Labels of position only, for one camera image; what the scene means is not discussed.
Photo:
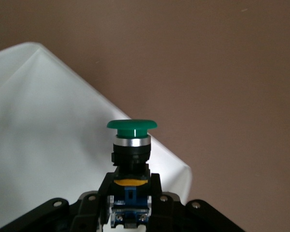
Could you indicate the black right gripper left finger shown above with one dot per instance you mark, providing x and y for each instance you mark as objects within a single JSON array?
[{"x": 102, "y": 188}]

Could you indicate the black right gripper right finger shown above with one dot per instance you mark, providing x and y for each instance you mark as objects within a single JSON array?
[{"x": 155, "y": 188}]

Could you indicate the green push button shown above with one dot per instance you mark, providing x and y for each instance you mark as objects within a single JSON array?
[{"x": 131, "y": 154}]

